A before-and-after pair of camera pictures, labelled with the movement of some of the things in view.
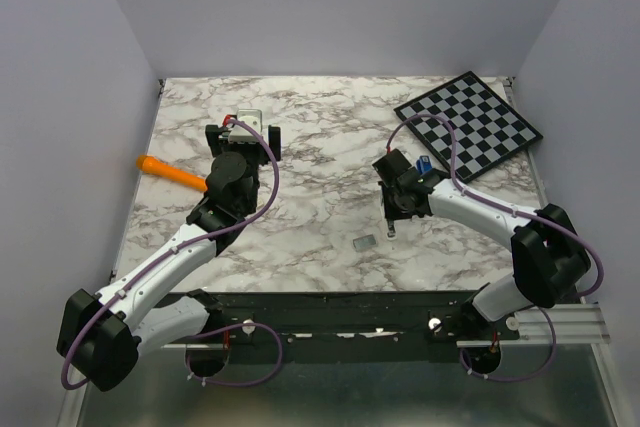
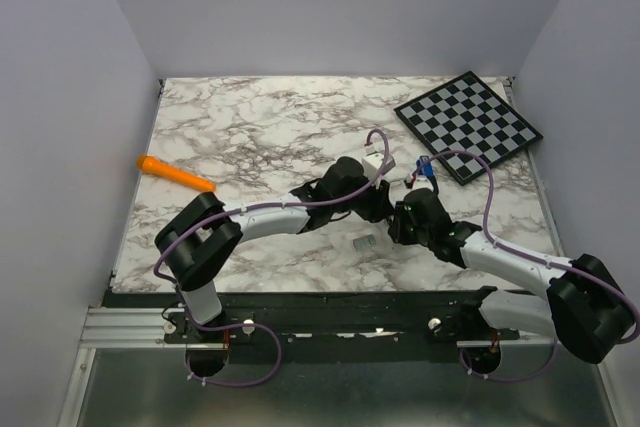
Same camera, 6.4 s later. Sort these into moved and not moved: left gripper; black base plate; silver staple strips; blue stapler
Moved: left gripper
Not moved: blue stapler; silver staple strips; black base plate
